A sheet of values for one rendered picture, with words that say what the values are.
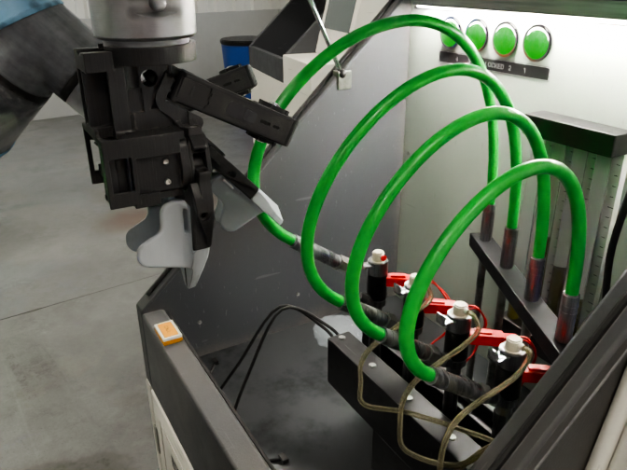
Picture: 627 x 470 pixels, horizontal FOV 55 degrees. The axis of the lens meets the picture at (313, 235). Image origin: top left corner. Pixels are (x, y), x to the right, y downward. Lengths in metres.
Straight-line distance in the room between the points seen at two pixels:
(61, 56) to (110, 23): 0.20
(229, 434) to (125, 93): 0.47
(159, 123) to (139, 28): 0.08
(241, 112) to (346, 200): 0.67
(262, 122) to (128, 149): 0.12
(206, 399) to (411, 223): 0.57
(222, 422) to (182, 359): 0.16
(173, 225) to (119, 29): 0.16
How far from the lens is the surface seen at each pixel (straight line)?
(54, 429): 2.40
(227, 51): 6.88
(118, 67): 0.47
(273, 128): 0.51
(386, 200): 0.57
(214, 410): 0.83
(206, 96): 0.49
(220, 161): 0.64
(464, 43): 0.81
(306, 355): 1.12
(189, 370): 0.90
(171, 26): 0.46
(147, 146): 0.46
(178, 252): 0.52
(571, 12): 0.87
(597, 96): 0.89
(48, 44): 0.65
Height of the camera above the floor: 1.48
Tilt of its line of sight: 24 degrees down
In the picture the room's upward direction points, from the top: straight up
